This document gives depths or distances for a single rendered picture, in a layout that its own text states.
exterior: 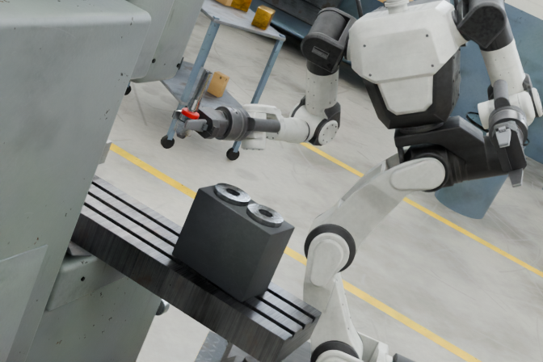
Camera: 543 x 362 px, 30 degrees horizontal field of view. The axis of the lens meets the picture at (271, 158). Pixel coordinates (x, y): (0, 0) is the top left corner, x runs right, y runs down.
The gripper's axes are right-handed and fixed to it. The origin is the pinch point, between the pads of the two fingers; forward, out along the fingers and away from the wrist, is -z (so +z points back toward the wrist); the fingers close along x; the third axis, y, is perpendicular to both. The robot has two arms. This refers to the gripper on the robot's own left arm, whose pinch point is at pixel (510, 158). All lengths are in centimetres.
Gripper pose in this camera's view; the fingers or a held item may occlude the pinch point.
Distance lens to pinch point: 230.3
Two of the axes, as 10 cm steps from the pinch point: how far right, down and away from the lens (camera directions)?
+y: 9.2, -2.4, -3.2
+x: -3.7, -8.3, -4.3
